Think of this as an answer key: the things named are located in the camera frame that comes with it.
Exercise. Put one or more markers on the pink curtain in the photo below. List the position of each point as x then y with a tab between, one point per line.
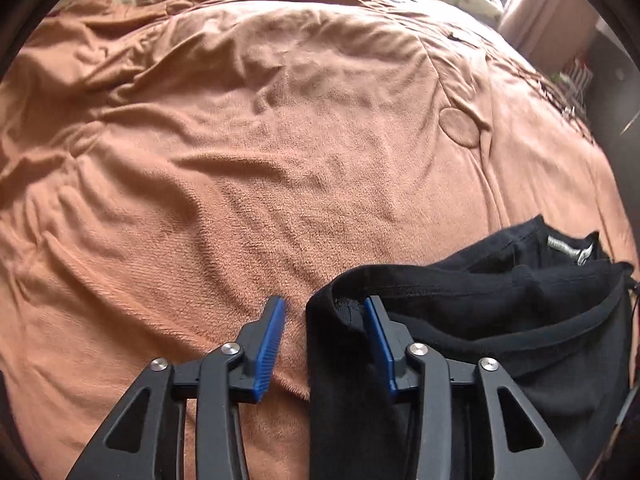
540	20

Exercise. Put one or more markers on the grey wardrobe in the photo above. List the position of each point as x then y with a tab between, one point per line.
615	110

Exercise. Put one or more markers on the black printed t-shirt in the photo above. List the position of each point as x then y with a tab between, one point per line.
500	320

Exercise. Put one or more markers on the orange blanket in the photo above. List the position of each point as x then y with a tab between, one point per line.
250	160

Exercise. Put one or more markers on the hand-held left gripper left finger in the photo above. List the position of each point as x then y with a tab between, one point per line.
267	355

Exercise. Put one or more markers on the striped paper bag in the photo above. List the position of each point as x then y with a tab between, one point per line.
580	76

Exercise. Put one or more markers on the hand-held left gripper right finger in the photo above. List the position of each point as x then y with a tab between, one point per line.
381	350

